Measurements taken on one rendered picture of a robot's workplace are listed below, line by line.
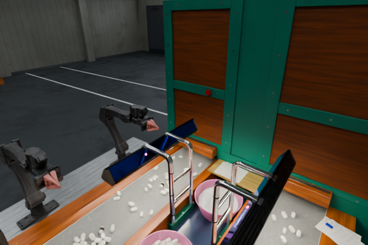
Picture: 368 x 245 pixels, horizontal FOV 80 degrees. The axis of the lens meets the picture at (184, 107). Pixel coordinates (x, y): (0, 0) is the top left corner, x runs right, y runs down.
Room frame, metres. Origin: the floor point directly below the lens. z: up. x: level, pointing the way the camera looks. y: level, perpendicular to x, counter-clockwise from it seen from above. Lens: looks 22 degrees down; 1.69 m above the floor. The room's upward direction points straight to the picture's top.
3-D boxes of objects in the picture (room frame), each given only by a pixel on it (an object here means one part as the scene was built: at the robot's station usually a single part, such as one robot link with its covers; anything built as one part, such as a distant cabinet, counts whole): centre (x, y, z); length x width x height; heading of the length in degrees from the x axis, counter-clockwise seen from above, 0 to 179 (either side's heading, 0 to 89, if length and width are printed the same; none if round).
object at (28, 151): (0.82, 0.67, 1.11); 0.12 x 0.09 x 0.12; 55
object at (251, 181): (1.11, -0.32, 0.77); 0.33 x 0.15 x 0.01; 51
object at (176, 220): (0.93, 0.08, 0.90); 0.20 x 0.19 x 0.45; 141
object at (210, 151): (1.37, -0.09, 0.83); 0.30 x 0.06 x 0.07; 51
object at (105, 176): (0.99, 0.14, 1.08); 0.62 x 0.08 x 0.07; 141
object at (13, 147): (0.91, 0.81, 1.05); 0.30 x 0.09 x 0.12; 55
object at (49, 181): (0.73, 0.53, 1.07); 0.09 x 0.07 x 0.07; 55
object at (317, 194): (0.94, -0.62, 0.83); 0.30 x 0.06 x 0.07; 51
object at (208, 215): (0.94, -0.19, 0.72); 0.27 x 0.27 x 0.10
